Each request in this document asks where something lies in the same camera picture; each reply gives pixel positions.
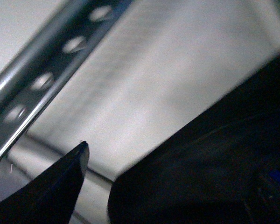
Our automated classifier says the grey perforated top rail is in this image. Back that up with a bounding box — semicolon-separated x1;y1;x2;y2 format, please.
0;0;131;160

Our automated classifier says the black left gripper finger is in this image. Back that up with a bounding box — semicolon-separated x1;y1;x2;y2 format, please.
0;141;89;224

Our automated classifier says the black garment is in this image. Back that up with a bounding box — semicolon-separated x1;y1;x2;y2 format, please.
108;55;280;224

